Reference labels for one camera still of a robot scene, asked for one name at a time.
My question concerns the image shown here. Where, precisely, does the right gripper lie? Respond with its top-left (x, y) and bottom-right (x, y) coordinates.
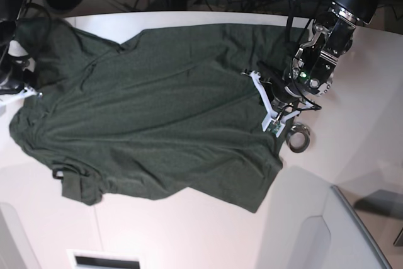
top-left (1, 60), bottom-right (43, 115)

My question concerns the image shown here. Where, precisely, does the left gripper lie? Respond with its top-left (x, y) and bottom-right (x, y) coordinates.
top-left (241, 70), bottom-right (322, 138)

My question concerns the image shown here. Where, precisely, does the dark green t-shirt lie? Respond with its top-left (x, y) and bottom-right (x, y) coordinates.
top-left (9, 20), bottom-right (288, 212)

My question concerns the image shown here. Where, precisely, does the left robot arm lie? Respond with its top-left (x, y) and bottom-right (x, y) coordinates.
top-left (244, 0), bottom-right (381, 137)

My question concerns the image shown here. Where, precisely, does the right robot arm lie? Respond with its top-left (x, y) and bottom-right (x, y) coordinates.
top-left (1, 0), bottom-right (52, 115)

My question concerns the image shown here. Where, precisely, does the grey tape roll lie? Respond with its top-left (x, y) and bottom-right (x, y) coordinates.
top-left (286, 123), bottom-right (310, 153)

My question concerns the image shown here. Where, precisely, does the small black clip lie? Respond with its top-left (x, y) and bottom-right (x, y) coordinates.
top-left (52, 168), bottom-right (65, 180)

